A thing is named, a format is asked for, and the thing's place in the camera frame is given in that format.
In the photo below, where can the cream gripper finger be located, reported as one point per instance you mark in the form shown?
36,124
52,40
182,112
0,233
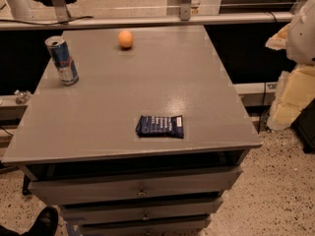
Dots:
295,90
278,40

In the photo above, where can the orange fruit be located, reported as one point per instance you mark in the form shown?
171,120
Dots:
125,39

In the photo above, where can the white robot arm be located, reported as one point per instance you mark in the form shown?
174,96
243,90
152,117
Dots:
300,42

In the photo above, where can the blue rxbar blueberry wrapper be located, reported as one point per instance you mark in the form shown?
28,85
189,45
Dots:
155,126

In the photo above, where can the grey drawer cabinet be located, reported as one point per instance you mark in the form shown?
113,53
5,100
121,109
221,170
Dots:
88,130

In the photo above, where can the bottom grey drawer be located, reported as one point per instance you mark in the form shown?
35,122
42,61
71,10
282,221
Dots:
146,228

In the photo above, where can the grey drawer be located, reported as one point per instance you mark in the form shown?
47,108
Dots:
135,186
142,211
146,228

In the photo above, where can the red bull can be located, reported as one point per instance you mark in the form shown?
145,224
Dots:
62,59

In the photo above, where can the top grey drawer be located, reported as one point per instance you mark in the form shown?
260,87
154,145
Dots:
135,186

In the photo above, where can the middle grey drawer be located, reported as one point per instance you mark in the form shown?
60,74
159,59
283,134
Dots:
142,211

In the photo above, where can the crumpled clear plastic item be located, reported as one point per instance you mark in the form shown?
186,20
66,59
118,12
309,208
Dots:
22,97

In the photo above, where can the white pipe top left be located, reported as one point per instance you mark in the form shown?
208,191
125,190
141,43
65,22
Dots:
20,9

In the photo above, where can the black shoe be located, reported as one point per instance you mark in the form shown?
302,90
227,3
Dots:
45,224

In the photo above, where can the horizontal metal rail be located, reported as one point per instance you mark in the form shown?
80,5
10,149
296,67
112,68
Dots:
88,22

